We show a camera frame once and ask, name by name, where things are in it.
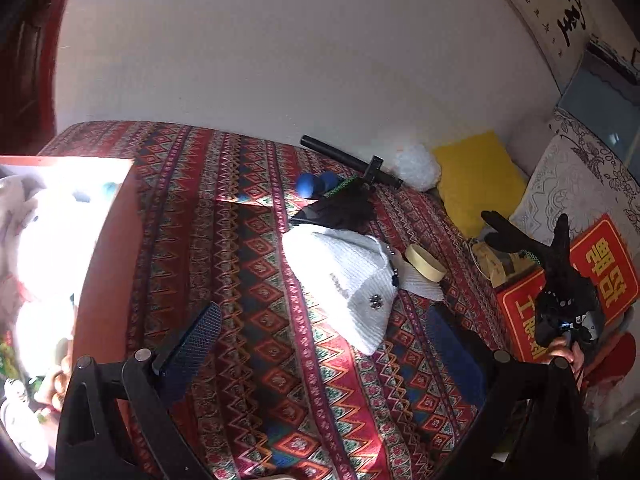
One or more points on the white patterned pillow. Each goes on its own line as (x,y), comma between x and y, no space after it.
(570,185)

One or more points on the beige tape roll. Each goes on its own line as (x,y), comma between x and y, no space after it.
(425,260)

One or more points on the white knit hat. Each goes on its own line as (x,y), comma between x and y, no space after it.
(345,285)

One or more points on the tan paper bag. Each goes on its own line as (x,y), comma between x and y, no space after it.
(492,265)

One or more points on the large white plush toy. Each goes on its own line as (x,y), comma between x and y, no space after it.
(40,270)

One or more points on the calligraphy wall scroll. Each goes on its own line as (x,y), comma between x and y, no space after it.
(550,5)

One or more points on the dark wooden door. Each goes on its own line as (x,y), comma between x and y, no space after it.
(25,50)

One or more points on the pink cardboard box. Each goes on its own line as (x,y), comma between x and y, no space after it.
(105,270)

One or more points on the blue ball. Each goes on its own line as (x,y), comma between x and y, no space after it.
(312,185)

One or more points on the black metal rod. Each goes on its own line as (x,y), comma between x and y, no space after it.
(330,149)

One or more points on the yellow pillow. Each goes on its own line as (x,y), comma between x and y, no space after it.
(477,175)

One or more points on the person's right hand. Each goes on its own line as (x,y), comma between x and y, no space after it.
(565,355)

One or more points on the patterned red blanket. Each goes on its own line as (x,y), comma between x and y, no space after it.
(250,285)

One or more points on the white fluffy ball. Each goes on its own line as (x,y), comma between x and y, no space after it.
(417,167)

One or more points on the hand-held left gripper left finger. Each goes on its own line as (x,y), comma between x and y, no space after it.
(192,345)

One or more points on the red sign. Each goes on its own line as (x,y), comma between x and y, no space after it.
(520,310)

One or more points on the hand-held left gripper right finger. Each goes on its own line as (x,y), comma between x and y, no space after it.
(455,355)

